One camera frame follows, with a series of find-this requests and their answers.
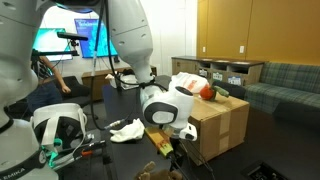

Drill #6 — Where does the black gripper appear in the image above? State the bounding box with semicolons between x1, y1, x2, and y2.
166;134;189;176

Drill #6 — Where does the red plush tomato toy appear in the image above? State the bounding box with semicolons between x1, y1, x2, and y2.
199;84;231;102

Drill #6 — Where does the cardboard box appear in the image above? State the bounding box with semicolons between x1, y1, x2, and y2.
181;93;251;167

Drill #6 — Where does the white cloth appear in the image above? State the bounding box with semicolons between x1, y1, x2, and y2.
109;118;146;144

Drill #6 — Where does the white plastic bag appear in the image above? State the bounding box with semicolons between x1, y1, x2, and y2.
169;71;211;95

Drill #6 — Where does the black recessed power outlet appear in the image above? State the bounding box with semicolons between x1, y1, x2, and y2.
240;160;291;180

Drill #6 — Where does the black office chair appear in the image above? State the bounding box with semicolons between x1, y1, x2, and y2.
211;79;247;100

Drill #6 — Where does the clear plastic container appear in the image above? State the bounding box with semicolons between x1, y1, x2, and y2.
106;71;141;91

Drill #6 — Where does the wooden shelf cabinet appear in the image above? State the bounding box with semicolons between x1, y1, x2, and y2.
171;55;266;87

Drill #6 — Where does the low wooden sideboard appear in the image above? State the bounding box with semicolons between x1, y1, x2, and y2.
81;65;158;102

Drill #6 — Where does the teal green plastic part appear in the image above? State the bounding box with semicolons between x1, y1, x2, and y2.
41;138;65;168

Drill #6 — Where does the black lounge chair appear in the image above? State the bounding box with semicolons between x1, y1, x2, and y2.
54;75;99;120

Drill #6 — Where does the white VR headset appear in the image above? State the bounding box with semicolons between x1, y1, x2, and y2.
31;102;88;155

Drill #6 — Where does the green plaid couch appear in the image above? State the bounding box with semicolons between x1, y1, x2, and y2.
244;61;320;115

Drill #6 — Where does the person in dark top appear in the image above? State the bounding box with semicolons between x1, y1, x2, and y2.
26;54;72;113

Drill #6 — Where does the teal monitor screen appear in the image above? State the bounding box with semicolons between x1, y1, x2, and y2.
32;28;74;62

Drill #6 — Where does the yellow wrist camera mount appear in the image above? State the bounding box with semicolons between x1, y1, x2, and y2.
144;126;175;158

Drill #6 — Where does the orange handled black clamp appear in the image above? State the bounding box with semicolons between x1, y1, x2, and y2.
53;139;108;168

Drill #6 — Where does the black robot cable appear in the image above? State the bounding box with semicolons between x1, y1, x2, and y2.
89;0;168;132

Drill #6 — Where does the blue wall TV screen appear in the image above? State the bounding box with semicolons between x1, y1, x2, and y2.
73;18;119;59

